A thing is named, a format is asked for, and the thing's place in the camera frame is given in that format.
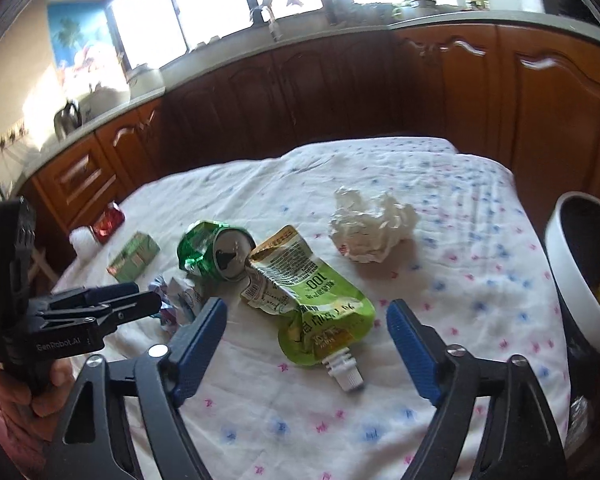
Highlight blue white wrapper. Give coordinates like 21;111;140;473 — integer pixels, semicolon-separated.
148;275;206;336

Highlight small red wrapper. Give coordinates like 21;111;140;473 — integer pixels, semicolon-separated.
91;202;125;245

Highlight black bin with white rim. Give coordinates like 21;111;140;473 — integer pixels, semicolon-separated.
544;192;600;454

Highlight chrome sink faucet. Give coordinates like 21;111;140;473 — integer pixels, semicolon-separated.
250;3;283;42

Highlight steel electric kettle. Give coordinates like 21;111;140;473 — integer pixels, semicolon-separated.
54;101;82;141

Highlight white floral tablecloth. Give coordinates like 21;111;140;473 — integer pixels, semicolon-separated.
57;138;570;479

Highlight condiment jars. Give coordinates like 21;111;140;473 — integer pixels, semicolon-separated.
466;0;490;11

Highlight white ceramic pot with lid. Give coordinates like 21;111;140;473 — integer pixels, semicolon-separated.
404;0;438;18

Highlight white rice cooker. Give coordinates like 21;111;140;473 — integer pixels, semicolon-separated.
79;86;131;124

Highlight white tissue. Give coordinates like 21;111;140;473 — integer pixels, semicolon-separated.
329;188;419;263

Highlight green spout pouch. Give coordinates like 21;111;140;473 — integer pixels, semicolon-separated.
242;226;376;392

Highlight blue palm tree poster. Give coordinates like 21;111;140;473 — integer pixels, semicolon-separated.
46;1;114;70

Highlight person's left hand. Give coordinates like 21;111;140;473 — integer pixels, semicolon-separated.
0;359;74;479

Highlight wooden knife block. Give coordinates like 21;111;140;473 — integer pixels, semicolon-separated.
321;0;354;25

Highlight crushed green can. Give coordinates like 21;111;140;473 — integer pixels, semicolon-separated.
176;220;256;282

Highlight green juice carton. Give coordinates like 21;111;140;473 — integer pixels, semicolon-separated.
107;232;160;283

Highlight wooden lower cabinets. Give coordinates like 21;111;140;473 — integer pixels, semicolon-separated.
16;18;600;234

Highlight white pot by window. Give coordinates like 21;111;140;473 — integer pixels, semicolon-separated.
126;63;164;100

